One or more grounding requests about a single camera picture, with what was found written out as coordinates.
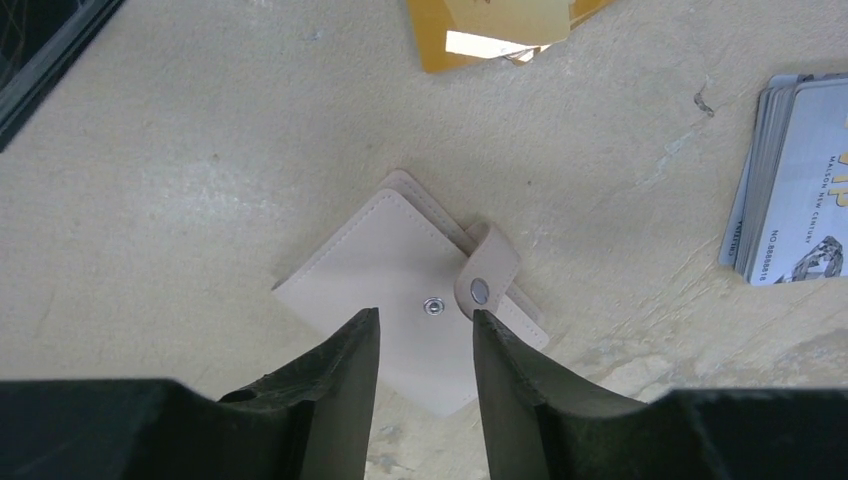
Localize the gold credit card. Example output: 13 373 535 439
407 0 612 73

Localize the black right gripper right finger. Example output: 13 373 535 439
473 310 847 479

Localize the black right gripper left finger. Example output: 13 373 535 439
1 308 380 479

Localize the tan leather card holder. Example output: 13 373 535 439
274 170 549 416

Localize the silver credit card stack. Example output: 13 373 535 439
719 73 847 286

